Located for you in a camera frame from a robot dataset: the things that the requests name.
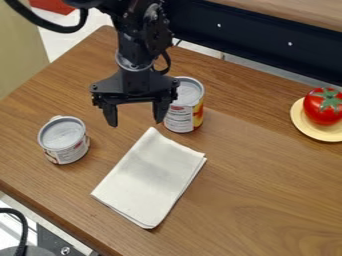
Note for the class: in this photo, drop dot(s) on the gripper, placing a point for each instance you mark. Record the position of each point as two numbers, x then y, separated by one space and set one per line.
132 84

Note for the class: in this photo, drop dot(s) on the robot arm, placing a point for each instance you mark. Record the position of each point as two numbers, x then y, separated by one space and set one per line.
141 30

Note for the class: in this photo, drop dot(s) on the tall white and yellow can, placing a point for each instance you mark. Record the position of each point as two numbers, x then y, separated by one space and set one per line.
187 106

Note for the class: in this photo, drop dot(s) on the small white can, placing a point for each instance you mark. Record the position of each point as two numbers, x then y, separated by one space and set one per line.
63 139

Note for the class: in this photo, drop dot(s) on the white cloth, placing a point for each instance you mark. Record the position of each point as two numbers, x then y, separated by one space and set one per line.
148 178

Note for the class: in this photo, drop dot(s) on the yellow plate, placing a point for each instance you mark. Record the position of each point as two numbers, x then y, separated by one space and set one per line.
315 128

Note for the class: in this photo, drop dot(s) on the red toy tomato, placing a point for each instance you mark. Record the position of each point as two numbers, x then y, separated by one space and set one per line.
323 106

